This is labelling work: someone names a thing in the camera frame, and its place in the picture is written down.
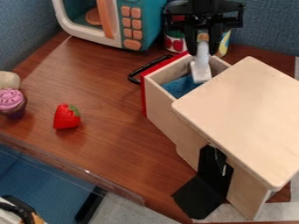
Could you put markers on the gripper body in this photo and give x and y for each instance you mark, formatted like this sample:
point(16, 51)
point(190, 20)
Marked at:
point(212, 13)

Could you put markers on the red toy strawberry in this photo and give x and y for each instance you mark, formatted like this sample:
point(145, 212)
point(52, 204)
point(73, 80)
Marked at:
point(66, 117)

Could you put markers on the cabinet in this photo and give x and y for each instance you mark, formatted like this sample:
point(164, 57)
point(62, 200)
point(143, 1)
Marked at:
point(241, 110)

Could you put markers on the black clamp bracket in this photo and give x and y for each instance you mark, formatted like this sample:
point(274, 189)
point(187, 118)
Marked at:
point(206, 186)

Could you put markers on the purple toy cupcake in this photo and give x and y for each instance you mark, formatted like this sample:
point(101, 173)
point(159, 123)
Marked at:
point(11, 102)

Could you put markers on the blue cloth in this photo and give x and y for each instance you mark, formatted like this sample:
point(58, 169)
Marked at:
point(180, 87)

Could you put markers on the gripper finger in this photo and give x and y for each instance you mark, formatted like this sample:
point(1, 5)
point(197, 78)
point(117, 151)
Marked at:
point(216, 39)
point(190, 38)

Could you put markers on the drawer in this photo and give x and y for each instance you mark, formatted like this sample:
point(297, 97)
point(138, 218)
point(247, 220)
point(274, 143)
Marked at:
point(157, 93)

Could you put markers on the toy microwave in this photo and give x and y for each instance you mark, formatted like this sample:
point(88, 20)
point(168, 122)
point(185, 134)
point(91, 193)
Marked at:
point(142, 20)

